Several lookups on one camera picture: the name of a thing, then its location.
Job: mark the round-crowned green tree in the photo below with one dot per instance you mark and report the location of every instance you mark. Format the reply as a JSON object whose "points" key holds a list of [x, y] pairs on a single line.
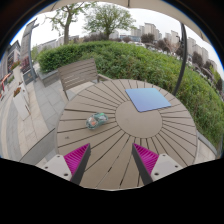
{"points": [[108, 18]]}

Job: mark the dark curved umbrella pole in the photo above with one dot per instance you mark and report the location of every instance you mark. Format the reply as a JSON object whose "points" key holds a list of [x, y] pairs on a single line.
{"points": [[182, 60]]}

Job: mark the transparent green computer mouse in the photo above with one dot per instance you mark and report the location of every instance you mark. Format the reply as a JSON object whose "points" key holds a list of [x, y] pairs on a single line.
{"points": [[96, 120]]}

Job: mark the distant apartment buildings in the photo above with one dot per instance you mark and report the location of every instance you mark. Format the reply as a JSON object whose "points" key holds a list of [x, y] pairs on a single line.
{"points": [[150, 29]]}

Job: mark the grey slatted outdoor chair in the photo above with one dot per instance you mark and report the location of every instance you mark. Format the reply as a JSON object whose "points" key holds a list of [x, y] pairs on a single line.
{"points": [[78, 75]]}

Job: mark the tall grey sign board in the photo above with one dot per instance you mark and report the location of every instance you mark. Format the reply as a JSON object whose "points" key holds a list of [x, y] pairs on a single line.
{"points": [[26, 50]]}

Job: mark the white planter box with flowers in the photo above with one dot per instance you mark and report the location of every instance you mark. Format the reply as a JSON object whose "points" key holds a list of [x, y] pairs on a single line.
{"points": [[20, 103]]}

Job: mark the green hedge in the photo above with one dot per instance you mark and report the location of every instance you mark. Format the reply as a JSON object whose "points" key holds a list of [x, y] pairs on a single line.
{"points": [[140, 63]]}

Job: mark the tall thin-crowned tree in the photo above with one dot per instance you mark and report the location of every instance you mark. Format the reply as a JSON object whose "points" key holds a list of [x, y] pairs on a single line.
{"points": [[66, 20]]}

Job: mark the blue square mouse pad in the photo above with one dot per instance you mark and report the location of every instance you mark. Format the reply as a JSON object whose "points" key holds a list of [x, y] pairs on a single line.
{"points": [[148, 99]]}

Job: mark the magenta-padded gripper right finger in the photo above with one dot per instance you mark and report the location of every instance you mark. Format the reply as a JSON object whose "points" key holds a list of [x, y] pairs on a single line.
{"points": [[146, 159]]}

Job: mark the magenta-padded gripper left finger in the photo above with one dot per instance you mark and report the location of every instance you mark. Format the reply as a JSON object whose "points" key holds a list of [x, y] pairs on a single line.
{"points": [[76, 159]]}

